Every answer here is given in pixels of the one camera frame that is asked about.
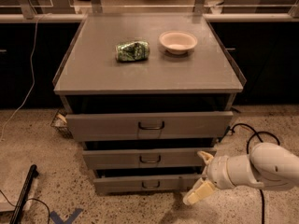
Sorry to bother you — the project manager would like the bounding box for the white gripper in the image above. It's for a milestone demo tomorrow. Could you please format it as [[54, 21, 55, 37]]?
[[183, 151, 231, 205]]

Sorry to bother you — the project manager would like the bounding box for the grey drawer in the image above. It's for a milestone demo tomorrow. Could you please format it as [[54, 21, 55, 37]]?
[[66, 111, 233, 141], [83, 147, 216, 170], [93, 174, 201, 194]]

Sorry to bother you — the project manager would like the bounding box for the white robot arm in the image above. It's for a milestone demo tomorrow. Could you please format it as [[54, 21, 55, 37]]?
[[183, 142, 299, 205]]

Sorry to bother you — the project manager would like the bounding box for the grey top drawer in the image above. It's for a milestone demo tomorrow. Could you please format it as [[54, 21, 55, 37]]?
[[66, 111, 233, 141]]

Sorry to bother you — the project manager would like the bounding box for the grey drawer cabinet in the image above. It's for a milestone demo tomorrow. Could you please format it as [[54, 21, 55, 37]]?
[[51, 12, 247, 196]]

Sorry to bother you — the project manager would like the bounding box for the grey bottom drawer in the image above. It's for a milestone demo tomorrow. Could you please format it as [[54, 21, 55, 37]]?
[[93, 174, 201, 194]]

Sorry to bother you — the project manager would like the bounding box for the white paper bowl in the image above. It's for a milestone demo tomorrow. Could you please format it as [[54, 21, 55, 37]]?
[[159, 31, 197, 55]]

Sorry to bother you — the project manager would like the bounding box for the black bar on floor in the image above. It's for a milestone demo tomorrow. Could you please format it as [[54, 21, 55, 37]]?
[[9, 164, 38, 224]]

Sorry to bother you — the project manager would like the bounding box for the black floor cable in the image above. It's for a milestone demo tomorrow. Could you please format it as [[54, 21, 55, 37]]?
[[222, 122, 281, 224]]

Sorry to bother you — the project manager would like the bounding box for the thin black cable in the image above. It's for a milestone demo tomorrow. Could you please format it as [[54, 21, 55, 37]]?
[[0, 189, 51, 224]]

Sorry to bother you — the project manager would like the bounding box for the white hanging cable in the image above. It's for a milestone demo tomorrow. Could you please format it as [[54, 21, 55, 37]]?
[[0, 13, 48, 142]]

